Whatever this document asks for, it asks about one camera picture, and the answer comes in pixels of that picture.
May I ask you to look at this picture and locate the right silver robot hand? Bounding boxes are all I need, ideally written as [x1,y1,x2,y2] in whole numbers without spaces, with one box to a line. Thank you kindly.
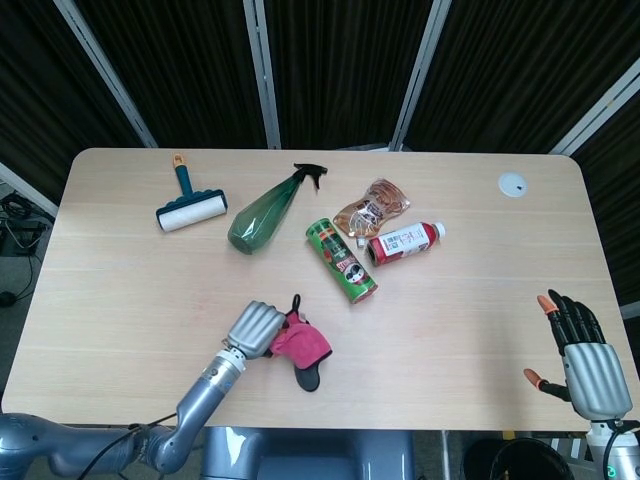
[523,288,633,420]

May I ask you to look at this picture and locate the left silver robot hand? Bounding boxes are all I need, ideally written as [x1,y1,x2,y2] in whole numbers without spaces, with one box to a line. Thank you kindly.
[221,293,309,360]

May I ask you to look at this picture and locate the pink and black cloth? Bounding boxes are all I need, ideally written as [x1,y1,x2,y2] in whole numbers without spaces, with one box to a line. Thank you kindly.
[267,309,334,394]

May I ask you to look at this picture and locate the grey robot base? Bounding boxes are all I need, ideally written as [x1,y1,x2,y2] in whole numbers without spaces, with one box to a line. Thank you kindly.
[197,427,416,480]

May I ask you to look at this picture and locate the black waste bin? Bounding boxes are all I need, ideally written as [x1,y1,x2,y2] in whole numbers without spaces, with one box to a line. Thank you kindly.
[462,437,576,480]

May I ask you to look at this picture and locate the green chips can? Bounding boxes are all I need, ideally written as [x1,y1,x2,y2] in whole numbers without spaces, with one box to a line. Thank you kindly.
[306,217,380,306]

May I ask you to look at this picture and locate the green spray bottle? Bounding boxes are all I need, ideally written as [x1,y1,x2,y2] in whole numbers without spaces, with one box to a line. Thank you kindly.
[227,162,330,255]

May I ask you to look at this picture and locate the brown snack pouch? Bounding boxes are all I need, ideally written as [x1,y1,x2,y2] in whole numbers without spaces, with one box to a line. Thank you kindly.
[333,179,414,239]

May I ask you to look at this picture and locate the red drink bottle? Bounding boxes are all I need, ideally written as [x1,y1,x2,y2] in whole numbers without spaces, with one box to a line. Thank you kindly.
[367,221,448,268]

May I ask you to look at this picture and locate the lint roller with teal handle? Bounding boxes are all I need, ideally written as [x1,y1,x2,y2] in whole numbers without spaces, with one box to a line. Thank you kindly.
[154,153,229,234]

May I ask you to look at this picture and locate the white cable grommet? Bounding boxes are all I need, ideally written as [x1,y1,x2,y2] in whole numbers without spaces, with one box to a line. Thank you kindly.
[497,172,528,196]

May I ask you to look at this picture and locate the grey partition post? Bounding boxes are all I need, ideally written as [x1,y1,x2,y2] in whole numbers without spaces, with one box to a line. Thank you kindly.
[0,160,60,220]
[547,57,640,155]
[53,0,159,149]
[389,0,454,152]
[243,0,282,150]

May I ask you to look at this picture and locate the black cables and devices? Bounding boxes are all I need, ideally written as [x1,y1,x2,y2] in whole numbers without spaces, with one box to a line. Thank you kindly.
[0,182,54,307]

